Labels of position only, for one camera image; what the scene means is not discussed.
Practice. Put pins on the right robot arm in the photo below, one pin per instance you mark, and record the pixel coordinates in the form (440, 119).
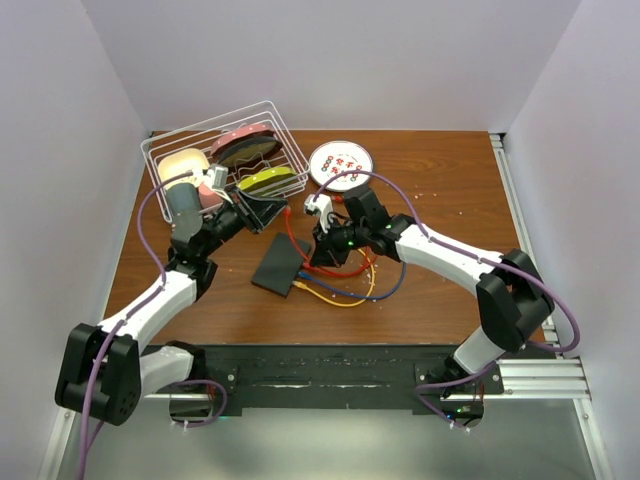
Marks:
(507, 287)

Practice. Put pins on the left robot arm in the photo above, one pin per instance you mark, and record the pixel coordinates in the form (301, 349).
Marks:
(105, 371)

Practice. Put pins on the grey cup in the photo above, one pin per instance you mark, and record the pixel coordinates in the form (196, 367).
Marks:
(184, 204)

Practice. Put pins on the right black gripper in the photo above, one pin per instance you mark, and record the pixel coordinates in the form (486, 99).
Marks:
(326, 253)

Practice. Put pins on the yellow-green plate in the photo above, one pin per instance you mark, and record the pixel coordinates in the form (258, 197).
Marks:
(267, 182)

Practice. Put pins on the cream square bowl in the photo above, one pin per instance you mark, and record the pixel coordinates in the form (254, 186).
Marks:
(187, 166)

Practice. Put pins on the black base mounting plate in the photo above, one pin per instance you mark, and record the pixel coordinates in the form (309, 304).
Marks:
(366, 376)

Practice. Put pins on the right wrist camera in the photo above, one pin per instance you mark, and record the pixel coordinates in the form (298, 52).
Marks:
(319, 206)

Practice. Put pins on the black network switch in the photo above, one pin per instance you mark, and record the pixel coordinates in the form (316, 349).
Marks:
(280, 265)

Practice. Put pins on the white wire dish rack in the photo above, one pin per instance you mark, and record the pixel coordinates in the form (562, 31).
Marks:
(202, 134)

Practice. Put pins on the aluminium frame rail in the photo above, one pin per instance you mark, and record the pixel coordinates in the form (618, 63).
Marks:
(558, 379)

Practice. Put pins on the pink cup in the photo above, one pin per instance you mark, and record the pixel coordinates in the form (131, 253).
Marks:
(210, 200)

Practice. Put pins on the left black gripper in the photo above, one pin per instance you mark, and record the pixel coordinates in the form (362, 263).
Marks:
(258, 212)

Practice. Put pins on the white patterned round plate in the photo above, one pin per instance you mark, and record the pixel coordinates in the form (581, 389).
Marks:
(334, 157)

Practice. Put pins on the pink dotted plate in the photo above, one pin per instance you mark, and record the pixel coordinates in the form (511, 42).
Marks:
(233, 137)

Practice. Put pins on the dark brown plate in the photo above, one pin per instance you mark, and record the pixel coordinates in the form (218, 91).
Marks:
(249, 151)

